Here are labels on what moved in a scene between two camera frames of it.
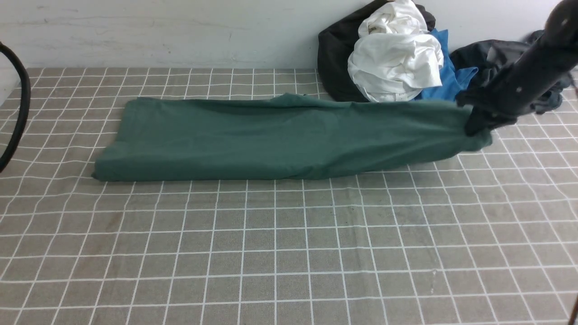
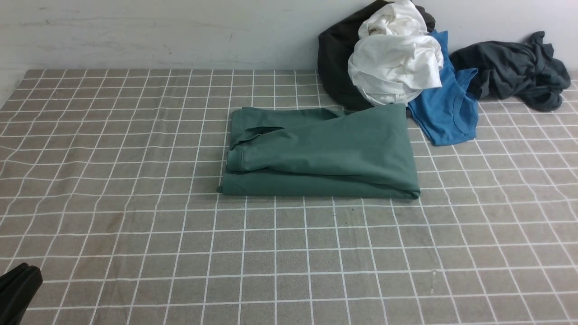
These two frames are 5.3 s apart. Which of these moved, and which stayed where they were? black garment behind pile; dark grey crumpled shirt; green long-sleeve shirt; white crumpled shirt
Moved: green long-sleeve shirt
Stayed: white crumpled shirt; dark grey crumpled shirt; black garment behind pile
